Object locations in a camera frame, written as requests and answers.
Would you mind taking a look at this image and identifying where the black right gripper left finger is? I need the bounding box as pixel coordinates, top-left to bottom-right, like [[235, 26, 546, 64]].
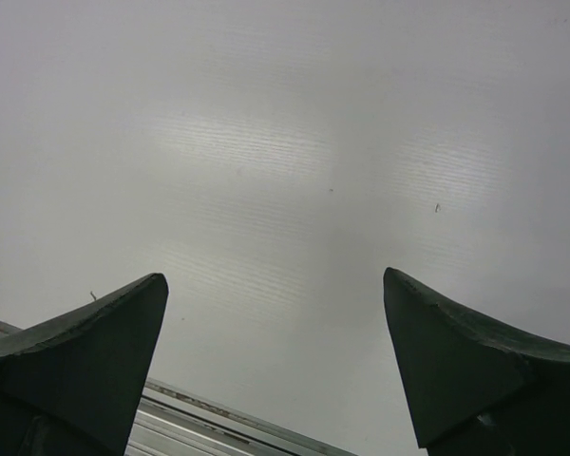
[[0, 273, 168, 455]]

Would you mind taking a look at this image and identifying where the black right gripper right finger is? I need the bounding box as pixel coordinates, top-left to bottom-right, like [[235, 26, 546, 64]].
[[383, 268, 570, 455]]

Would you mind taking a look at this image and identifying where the aluminium front rail frame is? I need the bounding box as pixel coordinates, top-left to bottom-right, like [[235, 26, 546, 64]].
[[0, 313, 362, 456]]

